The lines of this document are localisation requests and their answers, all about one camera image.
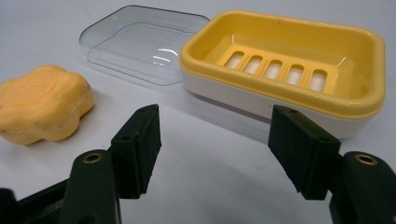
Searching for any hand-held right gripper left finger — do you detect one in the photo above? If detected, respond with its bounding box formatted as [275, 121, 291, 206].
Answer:
[60, 104, 163, 224]

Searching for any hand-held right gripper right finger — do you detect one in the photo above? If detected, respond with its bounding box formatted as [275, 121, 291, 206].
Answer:
[267, 105, 396, 224]

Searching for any yellow and white soap box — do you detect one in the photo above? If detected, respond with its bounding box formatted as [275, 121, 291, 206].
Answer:
[178, 10, 387, 139]

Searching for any yellow soap bar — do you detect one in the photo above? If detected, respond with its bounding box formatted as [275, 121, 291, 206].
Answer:
[0, 64, 95, 147]

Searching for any clear plastic soap box lid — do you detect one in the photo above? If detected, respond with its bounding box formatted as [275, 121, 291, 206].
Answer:
[78, 5, 211, 87]

